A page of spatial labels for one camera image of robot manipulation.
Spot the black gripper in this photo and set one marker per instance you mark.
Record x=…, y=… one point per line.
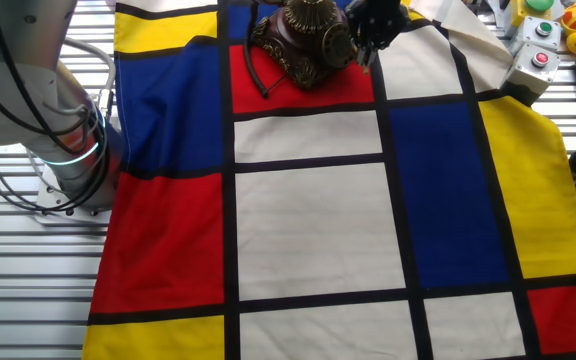
x=378, y=20

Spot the antique brown brass rotary phone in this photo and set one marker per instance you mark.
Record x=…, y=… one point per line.
x=298, y=45

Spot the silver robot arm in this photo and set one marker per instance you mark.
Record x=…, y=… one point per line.
x=13, y=75

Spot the grey box red button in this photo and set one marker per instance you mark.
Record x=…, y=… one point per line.
x=533, y=70

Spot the yellow box green button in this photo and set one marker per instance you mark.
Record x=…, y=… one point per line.
x=530, y=10

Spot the Mondrian pattern tablecloth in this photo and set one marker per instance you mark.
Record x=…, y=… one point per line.
x=318, y=225

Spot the grey box green button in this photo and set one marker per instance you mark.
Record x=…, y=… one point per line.
x=543, y=31

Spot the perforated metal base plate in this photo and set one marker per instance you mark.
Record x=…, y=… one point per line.
x=53, y=210

